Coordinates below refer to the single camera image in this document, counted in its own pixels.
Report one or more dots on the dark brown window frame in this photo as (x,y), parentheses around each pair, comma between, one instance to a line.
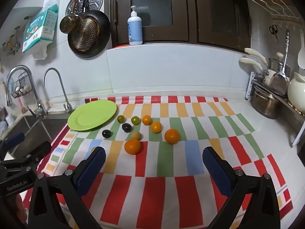
(190,16)

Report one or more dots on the metal spatula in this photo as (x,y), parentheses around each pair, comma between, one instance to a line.
(280,81)

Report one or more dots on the stainless steel sink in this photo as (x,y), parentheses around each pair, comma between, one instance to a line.
(35,126)

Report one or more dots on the metal wall tap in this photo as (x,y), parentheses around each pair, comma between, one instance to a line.
(12,43)

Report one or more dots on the small yellow fruit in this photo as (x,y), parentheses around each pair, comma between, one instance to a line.
(136,135)

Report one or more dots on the metal dish rack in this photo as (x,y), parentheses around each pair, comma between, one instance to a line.
(289,114)

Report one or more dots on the small brass pot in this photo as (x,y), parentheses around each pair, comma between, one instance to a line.
(69,24)

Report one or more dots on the black scissors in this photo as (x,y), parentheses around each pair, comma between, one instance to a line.
(274,32)

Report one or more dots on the large orange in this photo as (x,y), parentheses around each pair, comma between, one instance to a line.
(132,146)
(171,136)

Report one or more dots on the colourful chequered tablecloth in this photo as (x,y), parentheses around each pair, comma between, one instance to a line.
(152,164)

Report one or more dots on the white ladle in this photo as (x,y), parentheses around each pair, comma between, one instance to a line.
(301,54)

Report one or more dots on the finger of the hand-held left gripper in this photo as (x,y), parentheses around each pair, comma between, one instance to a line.
(40,150)
(14,140)

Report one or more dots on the perforated metal strainer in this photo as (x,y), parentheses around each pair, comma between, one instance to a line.
(87,34)

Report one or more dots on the slim gooseneck faucet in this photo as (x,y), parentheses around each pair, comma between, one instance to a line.
(62,85)

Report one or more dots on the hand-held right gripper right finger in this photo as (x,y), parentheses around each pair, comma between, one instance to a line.
(216,171)

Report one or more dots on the teal white printed packet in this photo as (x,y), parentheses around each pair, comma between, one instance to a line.
(40,28)

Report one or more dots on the white pump bottle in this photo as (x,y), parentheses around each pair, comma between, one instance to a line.
(134,28)

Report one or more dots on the white ceramic jar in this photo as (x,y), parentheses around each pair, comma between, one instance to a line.
(296,93)

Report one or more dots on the person's left hand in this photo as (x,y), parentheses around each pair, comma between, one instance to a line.
(19,210)

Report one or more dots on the dark plum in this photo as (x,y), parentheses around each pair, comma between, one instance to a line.
(106,133)
(126,127)

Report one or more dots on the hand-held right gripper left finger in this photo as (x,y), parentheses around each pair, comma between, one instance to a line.
(91,169)

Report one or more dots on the stainless steel pot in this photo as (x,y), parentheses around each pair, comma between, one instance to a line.
(264,102)

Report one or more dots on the white cup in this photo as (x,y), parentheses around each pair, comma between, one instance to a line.
(10,120)

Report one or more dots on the black wok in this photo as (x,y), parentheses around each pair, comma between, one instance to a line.
(105,28)

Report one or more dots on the tall pull-down faucet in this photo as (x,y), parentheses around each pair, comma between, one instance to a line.
(21,67)

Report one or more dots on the green plate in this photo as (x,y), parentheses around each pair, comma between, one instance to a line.
(91,115)

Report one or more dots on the small orange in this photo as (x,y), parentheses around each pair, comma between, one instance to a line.
(146,120)
(156,127)

